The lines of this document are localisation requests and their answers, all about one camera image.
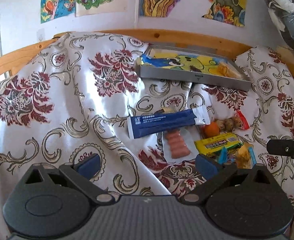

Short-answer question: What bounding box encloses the floral white red bedspread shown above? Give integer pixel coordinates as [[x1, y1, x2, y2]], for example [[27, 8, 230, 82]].
[[0, 33, 294, 239]]

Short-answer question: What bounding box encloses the grey metal tray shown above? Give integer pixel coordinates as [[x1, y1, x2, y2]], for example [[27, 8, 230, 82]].
[[135, 44, 251, 92]]

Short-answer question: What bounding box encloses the pale yellow snack in tray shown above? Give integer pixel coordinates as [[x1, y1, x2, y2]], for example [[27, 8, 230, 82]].
[[217, 62, 244, 80]]

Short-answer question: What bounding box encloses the pink sausage pack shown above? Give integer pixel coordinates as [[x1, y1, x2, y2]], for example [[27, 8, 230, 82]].
[[162, 128, 199, 164]]

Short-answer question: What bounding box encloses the orange tangerine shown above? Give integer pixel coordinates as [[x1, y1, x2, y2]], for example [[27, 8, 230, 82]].
[[203, 122, 220, 138]]

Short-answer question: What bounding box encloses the yellow green snack bar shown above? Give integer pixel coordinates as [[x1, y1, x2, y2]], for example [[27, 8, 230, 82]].
[[194, 133, 242, 157]]

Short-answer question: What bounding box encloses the wooden bed frame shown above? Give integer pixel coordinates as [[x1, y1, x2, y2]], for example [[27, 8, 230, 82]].
[[0, 29, 294, 78]]

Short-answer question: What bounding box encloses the small brown snack piece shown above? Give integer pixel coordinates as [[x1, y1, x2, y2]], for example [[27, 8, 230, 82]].
[[155, 106, 177, 115]]

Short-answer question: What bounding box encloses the quail egg red packet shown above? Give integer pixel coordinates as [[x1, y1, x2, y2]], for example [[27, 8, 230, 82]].
[[215, 111, 250, 132]]

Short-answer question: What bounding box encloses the blue white snack packet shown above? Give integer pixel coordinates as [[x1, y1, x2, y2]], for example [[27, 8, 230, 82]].
[[127, 106, 210, 139]]

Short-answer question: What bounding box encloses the blue plastic bag in tray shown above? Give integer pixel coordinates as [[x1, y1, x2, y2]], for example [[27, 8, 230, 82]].
[[140, 54, 170, 67]]

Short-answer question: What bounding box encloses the blue yellow candy wrapper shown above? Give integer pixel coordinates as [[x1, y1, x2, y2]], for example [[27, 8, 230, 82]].
[[217, 147, 228, 165]]

